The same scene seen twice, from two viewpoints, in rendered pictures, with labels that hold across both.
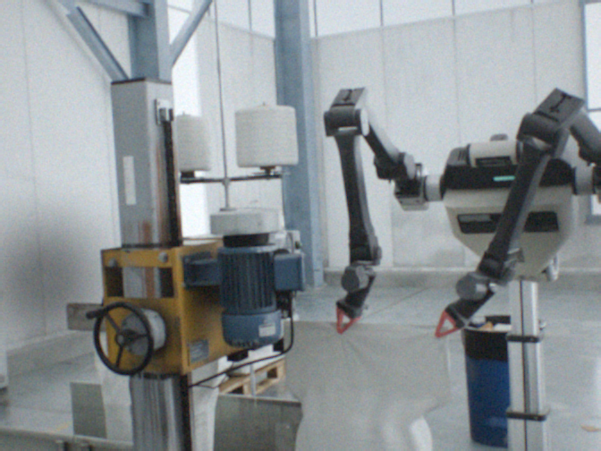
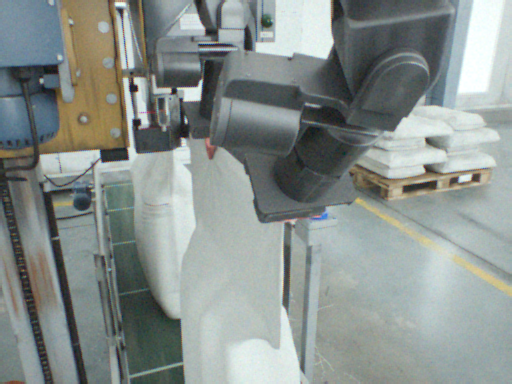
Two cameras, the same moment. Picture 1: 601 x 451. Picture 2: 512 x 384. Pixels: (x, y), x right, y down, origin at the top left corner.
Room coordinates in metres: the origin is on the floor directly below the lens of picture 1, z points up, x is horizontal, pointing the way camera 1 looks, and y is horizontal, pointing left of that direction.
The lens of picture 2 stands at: (1.66, -0.63, 1.25)
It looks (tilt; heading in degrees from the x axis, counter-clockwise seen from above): 21 degrees down; 42
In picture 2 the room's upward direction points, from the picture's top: straight up
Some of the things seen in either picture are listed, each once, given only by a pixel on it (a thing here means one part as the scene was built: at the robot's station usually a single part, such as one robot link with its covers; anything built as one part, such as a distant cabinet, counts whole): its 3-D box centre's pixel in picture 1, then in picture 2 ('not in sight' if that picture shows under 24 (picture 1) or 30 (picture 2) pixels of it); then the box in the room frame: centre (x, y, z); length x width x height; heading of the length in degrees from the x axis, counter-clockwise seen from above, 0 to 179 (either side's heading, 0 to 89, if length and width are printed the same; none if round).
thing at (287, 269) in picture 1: (290, 276); (17, 39); (1.89, 0.04, 1.25); 0.10 x 0.08 x 0.12; 178
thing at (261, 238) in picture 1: (246, 239); not in sight; (1.89, 0.14, 1.35); 0.12 x 0.12 x 0.04
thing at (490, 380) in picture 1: (503, 378); not in sight; (4.21, -1.09, 0.32); 0.51 x 0.48 x 0.65; 153
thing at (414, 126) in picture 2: not in sight; (408, 126); (5.09, 0.74, 0.56); 0.66 x 0.42 x 0.15; 153
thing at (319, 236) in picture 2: not in sight; (315, 226); (2.45, -0.11, 0.81); 0.08 x 0.08 x 0.06; 63
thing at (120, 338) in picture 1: (122, 338); not in sight; (1.78, 0.44, 1.13); 0.18 x 0.11 x 0.18; 63
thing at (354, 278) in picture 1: (359, 268); (196, 44); (2.06, -0.15, 1.24); 0.11 x 0.09 x 0.12; 152
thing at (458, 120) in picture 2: not in sight; (443, 117); (5.75, 0.67, 0.56); 0.67 x 0.43 x 0.15; 63
